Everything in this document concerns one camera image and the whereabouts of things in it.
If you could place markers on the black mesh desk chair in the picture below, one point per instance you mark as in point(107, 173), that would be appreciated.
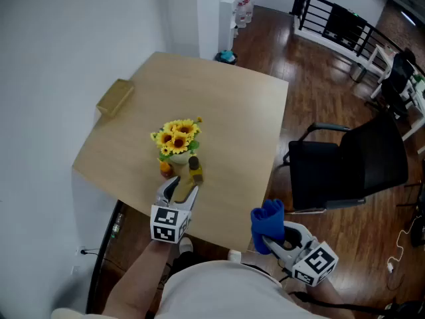
point(396, 85)

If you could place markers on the person's right forearm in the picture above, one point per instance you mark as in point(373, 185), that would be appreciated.
point(328, 292)

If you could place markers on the person's black trousers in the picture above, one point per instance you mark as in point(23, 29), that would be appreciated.
point(184, 264)

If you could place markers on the white water dispenser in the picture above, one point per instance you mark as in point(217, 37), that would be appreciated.
point(227, 25)

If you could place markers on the blue cloth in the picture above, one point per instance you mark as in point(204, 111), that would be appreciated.
point(267, 224)

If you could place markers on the black wall plug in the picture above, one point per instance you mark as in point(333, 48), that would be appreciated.
point(87, 252)

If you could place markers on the person's left forearm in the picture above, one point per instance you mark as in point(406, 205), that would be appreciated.
point(136, 277)

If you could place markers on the white vase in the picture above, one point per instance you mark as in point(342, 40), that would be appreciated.
point(179, 158)

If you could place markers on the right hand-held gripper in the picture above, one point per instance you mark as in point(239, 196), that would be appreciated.
point(315, 262)

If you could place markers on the person's white shirt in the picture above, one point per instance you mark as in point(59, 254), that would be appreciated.
point(225, 294)

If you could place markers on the wooden tissue box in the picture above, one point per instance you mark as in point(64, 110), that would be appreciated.
point(114, 98)

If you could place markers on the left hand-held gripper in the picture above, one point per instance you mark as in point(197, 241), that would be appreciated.
point(164, 223)

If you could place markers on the person's right white shoe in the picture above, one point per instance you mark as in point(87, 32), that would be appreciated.
point(234, 255)

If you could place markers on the person's left white shoe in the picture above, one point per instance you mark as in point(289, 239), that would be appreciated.
point(186, 244)

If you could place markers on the artificial sunflower bouquet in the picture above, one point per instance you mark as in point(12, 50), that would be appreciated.
point(177, 138)

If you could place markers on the black curved rail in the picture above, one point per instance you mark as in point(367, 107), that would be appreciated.
point(99, 258)

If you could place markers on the yellow bottle with black cap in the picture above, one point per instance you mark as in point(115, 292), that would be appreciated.
point(196, 171)

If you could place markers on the person's white shoe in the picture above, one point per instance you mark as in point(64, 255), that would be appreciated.
point(186, 244)
point(234, 255)

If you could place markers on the black metal railing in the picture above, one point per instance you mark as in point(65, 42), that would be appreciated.
point(342, 25)

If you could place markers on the small orange bottle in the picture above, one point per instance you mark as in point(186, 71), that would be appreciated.
point(166, 170)

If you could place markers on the white desk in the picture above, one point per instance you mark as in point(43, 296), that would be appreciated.
point(416, 111)

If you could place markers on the black office chair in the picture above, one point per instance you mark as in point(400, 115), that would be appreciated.
point(348, 165)

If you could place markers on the clear water jug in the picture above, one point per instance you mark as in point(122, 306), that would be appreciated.
point(249, 9)
point(241, 15)

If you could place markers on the black trash bin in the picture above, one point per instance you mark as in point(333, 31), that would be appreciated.
point(226, 57)

